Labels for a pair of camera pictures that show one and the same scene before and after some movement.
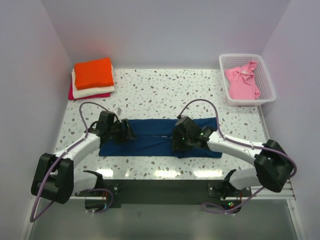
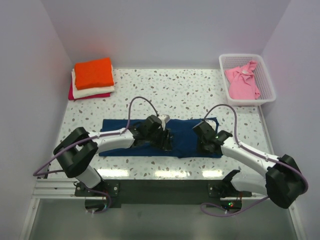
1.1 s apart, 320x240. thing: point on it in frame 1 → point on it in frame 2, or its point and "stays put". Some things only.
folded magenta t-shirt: x=71 y=97 stays put
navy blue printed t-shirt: x=154 y=138 stays put
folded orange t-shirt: x=93 y=74 stays put
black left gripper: x=126 y=134 → x=164 y=142
